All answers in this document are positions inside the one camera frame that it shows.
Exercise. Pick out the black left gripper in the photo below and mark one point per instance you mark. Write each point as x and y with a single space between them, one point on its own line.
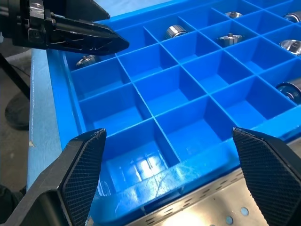
26 26

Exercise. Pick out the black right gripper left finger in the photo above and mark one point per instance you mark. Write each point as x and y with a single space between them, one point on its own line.
77 179

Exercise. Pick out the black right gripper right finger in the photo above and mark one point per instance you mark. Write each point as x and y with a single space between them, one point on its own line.
270 169

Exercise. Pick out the perforated steel tray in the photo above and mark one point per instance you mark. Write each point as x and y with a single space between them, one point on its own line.
200 207

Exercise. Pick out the blue plastic compartment tray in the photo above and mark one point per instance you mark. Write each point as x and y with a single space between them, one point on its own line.
164 94

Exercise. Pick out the metal roller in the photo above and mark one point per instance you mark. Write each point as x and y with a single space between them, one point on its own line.
175 31
229 39
292 17
289 91
233 14
87 60
290 45

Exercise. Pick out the dark rounded foot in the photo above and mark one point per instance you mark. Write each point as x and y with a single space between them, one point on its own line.
17 113

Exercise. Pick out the black table leg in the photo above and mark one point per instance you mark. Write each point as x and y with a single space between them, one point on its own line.
14 75

